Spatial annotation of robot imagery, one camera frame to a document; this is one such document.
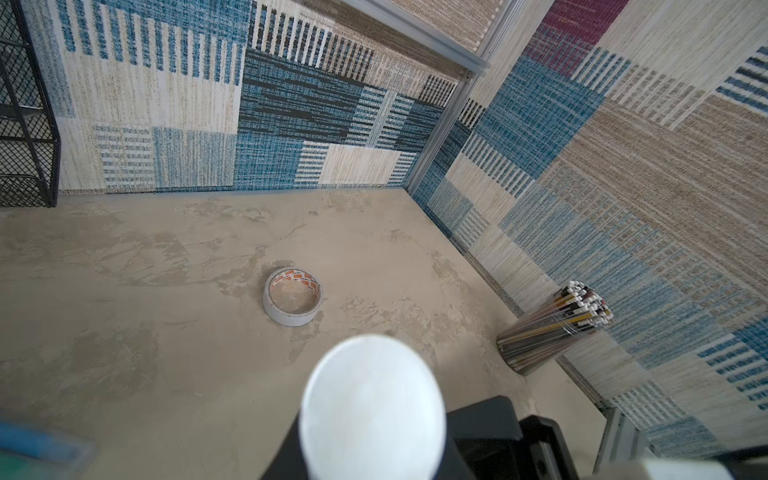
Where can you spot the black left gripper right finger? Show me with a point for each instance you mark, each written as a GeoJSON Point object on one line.
{"type": "Point", "coordinates": [452, 465]}

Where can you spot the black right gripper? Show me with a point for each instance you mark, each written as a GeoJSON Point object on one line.
{"type": "Point", "coordinates": [495, 444]}

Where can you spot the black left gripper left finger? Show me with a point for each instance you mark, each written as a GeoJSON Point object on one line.
{"type": "Point", "coordinates": [288, 462]}

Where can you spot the white tape roll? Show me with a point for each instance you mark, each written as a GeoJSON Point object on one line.
{"type": "Point", "coordinates": [292, 297]}

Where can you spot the pencil holder with pencils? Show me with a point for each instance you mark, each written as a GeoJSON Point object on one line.
{"type": "Point", "coordinates": [571, 314]}

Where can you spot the black mesh shelf rack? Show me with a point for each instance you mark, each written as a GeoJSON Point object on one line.
{"type": "Point", "coordinates": [30, 140]}

